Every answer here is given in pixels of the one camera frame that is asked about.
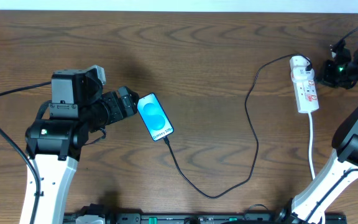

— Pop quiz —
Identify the blue Galaxy smartphone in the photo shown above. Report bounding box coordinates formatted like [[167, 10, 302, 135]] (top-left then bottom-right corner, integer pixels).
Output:
[[137, 93, 174, 141]]

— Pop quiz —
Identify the black USB charging cable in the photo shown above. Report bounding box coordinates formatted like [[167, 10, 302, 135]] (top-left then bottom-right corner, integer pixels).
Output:
[[162, 52, 314, 199]]

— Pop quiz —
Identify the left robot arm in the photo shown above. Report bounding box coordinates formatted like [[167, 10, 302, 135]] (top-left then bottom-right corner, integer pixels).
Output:
[[20, 65, 139, 223]]

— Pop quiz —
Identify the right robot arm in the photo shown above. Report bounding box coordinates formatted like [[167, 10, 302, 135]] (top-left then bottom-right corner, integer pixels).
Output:
[[274, 38, 358, 223]]

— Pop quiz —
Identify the white power strip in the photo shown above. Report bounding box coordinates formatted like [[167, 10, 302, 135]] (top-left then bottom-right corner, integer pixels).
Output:
[[290, 55, 319, 114]]

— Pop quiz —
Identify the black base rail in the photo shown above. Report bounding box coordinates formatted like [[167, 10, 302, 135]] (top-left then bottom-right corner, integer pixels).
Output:
[[63, 203, 347, 224]]

